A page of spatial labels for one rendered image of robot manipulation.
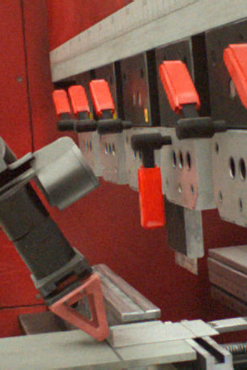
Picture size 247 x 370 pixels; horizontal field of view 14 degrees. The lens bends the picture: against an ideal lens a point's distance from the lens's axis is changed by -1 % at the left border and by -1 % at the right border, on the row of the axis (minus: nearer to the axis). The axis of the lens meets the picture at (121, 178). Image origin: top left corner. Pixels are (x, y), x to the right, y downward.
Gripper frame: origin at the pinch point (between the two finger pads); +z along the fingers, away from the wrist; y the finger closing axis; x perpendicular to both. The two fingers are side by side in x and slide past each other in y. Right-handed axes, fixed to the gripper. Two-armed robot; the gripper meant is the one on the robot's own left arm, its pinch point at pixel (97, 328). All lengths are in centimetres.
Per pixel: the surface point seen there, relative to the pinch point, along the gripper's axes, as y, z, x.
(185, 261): -1.3, -1.1, -13.2
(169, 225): 1.7, -5.3, -14.3
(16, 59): 84, -34, -17
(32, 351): -1.2, -2.4, 8.0
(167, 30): -17.0, -26.0, -22.4
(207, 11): -32.4, -26.1, -22.7
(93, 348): -3.3, 1.0, 1.8
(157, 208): -17.6, -11.4, -11.6
